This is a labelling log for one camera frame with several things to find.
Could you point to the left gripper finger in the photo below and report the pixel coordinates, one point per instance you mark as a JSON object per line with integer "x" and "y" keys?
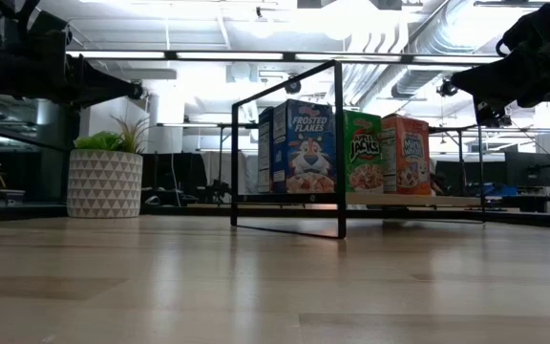
{"x": 103, "y": 88}

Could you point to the black aluminium table frame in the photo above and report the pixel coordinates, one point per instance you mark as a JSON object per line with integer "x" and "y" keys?
{"x": 184, "y": 210}

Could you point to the white covered table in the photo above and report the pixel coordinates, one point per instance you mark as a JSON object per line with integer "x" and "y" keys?
{"x": 227, "y": 172}

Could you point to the green Apple Jacks cereal box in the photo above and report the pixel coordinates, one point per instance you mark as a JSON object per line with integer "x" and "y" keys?
{"x": 363, "y": 153}

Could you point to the silver ceiling air duct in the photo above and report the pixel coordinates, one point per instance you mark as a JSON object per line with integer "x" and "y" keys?
{"x": 416, "y": 83}

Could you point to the LED light bar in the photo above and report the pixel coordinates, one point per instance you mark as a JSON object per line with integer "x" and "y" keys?
{"x": 227, "y": 56}

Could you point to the black ceiling spotlight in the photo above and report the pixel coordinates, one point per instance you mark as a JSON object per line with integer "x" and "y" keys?
{"x": 137, "y": 91}
{"x": 500, "y": 122}
{"x": 293, "y": 87}
{"x": 444, "y": 89}

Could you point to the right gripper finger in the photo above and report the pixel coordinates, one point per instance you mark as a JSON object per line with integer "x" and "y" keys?
{"x": 490, "y": 83}

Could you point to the orange Mini-Wheats cereal box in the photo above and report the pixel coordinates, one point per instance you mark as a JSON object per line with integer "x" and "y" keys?
{"x": 408, "y": 155}

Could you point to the white triangle-patterned plant pot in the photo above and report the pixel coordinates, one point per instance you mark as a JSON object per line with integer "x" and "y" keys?
{"x": 104, "y": 184}

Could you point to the black computer monitor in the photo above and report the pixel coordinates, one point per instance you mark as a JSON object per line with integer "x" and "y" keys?
{"x": 528, "y": 169}

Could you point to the blue Frosted Flakes cereal box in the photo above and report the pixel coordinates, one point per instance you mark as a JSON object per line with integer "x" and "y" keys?
{"x": 303, "y": 143}
{"x": 265, "y": 153}

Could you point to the green artificial plant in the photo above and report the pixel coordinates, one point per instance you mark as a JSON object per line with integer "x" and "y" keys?
{"x": 98, "y": 142}

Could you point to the wooden shelf with black frame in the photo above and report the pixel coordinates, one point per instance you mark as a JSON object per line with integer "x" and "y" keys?
{"x": 423, "y": 199}

